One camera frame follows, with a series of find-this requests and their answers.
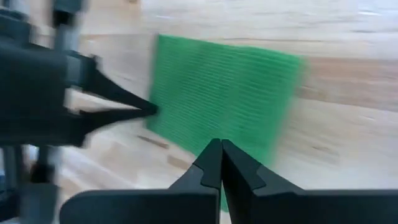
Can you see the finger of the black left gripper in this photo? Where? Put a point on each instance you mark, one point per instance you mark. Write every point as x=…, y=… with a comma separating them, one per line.
x=109, y=90
x=109, y=119

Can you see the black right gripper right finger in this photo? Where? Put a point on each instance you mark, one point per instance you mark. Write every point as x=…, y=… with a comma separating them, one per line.
x=295, y=207

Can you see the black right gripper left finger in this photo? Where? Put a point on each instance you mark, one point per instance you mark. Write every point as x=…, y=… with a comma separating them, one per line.
x=155, y=207

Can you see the green elastic bandage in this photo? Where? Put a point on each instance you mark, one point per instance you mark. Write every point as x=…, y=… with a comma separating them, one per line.
x=224, y=93

